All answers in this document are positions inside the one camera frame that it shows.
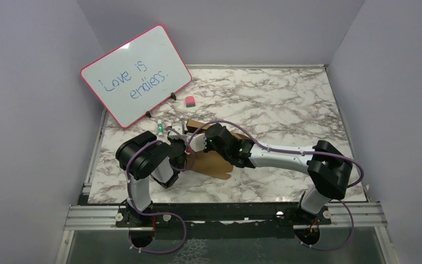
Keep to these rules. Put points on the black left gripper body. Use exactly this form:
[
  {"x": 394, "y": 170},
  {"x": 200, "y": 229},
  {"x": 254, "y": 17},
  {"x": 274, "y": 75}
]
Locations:
[{"x": 177, "y": 140}]

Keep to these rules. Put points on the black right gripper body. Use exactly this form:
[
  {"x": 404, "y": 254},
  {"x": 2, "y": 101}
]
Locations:
[{"x": 209, "y": 147}]

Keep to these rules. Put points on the brown cardboard box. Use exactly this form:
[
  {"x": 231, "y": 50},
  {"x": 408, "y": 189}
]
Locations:
[{"x": 210, "y": 163}]

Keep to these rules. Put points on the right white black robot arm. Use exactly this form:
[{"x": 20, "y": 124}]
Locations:
[{"x": 328, "y": 169}]

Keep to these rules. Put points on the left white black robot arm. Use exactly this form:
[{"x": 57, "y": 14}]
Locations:
[{"x": 145, "y": 156}]

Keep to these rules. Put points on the green white glue stick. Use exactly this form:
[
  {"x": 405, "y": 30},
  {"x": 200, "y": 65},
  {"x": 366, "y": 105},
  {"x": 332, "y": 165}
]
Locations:
[{"x": 160, "y": 130}]

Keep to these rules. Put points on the pink whiteboard eraser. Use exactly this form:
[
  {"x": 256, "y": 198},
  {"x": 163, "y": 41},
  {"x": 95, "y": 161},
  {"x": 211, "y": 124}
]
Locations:
[{"x": 190, "y": 101}]

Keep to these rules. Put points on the pink framed whiteboard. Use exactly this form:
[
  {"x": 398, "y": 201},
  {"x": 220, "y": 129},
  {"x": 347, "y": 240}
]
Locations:
[{"x": 139, "y": 75}]

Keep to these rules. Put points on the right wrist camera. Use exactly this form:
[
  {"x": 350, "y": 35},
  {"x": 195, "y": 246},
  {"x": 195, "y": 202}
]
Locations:
[{"x": 198, "y": 143}]

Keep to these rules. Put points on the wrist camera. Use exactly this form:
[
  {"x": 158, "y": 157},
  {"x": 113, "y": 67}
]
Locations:
[
  {"x": 198, "y": 143},
  {"x": 176, "y": 129}
]

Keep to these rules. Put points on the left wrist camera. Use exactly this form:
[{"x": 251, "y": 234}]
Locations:
[{"x": 176, "y": 129}]

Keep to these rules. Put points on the black metal base rail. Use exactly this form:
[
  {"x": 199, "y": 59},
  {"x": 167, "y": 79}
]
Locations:
[{"x": 174, "y": 221}]

